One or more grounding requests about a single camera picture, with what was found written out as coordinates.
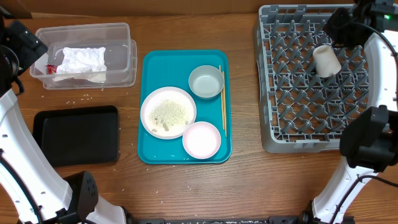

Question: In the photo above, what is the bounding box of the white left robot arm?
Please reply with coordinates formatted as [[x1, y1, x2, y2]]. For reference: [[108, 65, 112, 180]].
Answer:
[[1, 20, 136, 224]]

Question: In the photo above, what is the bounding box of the wooden chopstick right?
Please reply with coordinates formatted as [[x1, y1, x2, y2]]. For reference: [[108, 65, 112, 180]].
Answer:
[[222, 71, 228, 137]]

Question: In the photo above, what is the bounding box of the wooden chopstick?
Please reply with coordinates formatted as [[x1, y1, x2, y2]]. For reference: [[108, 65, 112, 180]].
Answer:
[[222, 71, 228, 137], [218, 65, 225, 130]]

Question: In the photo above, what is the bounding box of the wooden chopstick left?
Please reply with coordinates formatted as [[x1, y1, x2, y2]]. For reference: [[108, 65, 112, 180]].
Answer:
[[218, 65, 225, 130]]

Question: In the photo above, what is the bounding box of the clear plastic bin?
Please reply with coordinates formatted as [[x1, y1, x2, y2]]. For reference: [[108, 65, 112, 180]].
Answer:
[[30, 22, 137, 90]]

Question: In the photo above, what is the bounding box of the grey dishwasher rack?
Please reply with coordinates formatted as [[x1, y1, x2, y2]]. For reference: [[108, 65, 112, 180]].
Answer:
[[253, 2, 369, 153]]

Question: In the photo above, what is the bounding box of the large white dirty plate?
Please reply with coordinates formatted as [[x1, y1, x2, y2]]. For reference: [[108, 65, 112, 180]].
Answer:
[[140, 86, 197, 140]]

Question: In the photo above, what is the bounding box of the red snack wrapper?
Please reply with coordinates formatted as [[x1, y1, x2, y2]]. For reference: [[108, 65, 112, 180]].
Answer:
[[46, 64, 58, 75]]

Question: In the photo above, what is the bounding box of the black tray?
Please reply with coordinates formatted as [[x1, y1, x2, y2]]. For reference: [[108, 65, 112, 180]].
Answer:
[[32, 105, 119, 167]]

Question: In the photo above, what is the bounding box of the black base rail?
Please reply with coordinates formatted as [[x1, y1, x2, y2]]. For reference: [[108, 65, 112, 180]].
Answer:
[[137, 215, 299, 224]]

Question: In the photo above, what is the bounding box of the white paper cup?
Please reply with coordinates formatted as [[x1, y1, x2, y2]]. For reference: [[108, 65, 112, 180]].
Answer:
[[313, 45, 341, 78]]

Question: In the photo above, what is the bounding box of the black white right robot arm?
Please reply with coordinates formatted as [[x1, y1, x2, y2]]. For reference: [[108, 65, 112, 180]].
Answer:
[[295, 0, 397, 223]]

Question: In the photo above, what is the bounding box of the white napkin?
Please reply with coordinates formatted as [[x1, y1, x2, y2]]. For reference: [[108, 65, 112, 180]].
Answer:
[[53, 47, 107, 83]]

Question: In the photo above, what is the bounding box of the teal plastic tray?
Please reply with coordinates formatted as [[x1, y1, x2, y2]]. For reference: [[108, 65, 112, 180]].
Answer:
[[137, 50, 233, 165]]

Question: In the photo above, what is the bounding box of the grey bowl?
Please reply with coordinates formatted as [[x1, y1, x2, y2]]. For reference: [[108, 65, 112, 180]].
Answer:
[[188, 65, 224, 99]]

